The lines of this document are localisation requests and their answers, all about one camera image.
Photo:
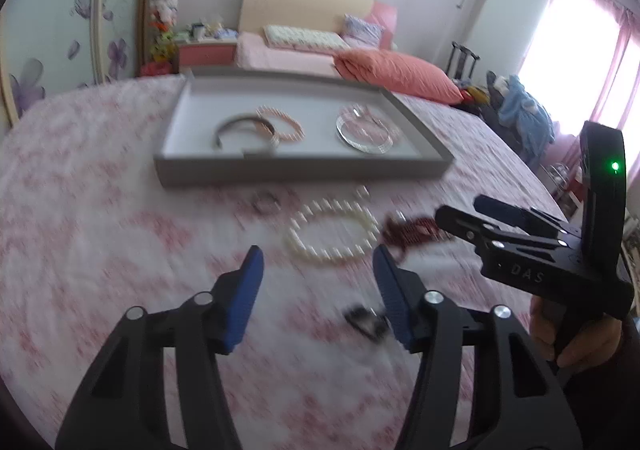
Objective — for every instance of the blue fluffy robe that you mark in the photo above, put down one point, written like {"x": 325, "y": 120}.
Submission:
{"x": 531, "y": 120}

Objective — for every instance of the pink mattress sheet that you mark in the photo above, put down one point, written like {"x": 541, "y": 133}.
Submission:
{"x": 253, "y": 53}

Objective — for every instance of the dark wooden chair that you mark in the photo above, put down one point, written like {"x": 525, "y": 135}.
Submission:
{"x": 461, "y": 62}

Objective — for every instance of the purple patterned small pillow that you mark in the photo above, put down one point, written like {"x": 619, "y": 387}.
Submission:
{"x": 359, "y": 32}

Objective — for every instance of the floral white pillow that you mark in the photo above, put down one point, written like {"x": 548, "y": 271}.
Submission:
{"x": 303, "y": 40}

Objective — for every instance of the pink floral bedsheet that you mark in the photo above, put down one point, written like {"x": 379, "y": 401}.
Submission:
{"x": 87, "y": 232}

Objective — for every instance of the red lined waste basket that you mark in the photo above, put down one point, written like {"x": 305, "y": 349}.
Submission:
{"x": 154, "y": 69}

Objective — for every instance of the silver cuff bangle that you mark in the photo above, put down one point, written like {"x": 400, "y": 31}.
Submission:
{"x": 249, "y": 124}

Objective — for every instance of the sliding wardrobe with purple flowers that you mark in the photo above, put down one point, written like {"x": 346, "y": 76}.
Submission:
{"x": 56, "y": 46}

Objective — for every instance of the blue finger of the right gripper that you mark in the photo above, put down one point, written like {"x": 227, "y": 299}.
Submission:
{"x": 471, "y": 229}
{"x": 532, "y": 221}

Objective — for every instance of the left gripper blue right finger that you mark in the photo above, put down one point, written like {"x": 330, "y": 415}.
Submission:
{"x": 395, "y": 294}

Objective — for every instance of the grey shallow jewelry tray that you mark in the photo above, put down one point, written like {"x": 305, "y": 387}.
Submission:
{"x": 303, "y": 108}

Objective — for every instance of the thin silver hoop bangle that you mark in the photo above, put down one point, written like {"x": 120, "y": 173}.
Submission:
{"x": 364, "y": 131}

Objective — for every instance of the pink window curtain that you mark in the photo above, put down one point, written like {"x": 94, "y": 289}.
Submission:
{"x": 599, "y": 46}

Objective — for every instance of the person's right hand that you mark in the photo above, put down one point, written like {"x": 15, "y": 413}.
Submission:
{"x": 593, "y": 346}

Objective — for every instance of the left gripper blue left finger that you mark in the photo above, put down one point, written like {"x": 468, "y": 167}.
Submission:
{"x": 237, "y": 293}

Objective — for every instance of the plush toy display tube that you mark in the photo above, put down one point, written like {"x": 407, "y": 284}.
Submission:
{"x": 162, "y": 21}

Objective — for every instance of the folded coral pink duvet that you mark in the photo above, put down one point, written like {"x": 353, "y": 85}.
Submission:
{"x": 397, "y": 72}

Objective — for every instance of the beige and pink headboard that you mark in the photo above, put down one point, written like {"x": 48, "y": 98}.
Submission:
{"x": 324, "y": 15}

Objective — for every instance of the pink bedside nightstand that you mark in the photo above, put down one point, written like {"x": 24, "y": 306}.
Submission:
{"x": 206, "y": 53}

